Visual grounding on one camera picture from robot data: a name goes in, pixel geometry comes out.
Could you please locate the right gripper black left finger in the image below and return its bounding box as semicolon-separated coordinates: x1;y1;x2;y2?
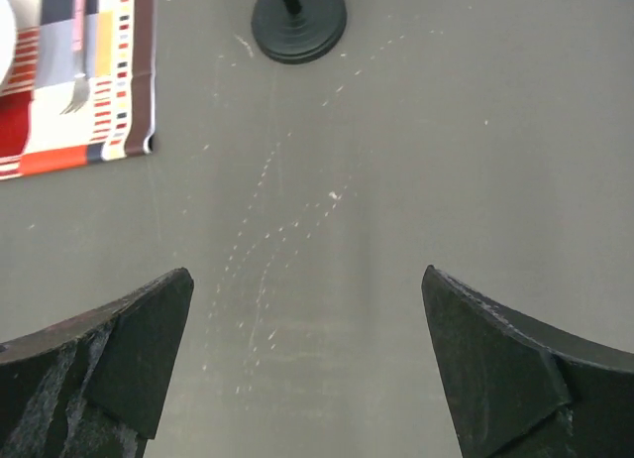
1;268;194;457

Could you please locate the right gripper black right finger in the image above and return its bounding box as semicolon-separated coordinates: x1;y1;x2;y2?
421;266;633;457

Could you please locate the black phone stand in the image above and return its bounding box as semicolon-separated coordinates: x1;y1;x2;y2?
251;0;348;64

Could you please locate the colourful patchwork placemat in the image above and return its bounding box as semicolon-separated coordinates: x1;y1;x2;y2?
1;0;157;179

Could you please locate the white round plate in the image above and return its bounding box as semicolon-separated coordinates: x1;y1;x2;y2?
0;0;17;85

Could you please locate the pink handled fork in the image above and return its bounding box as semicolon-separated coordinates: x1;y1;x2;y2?
60;0;90;115

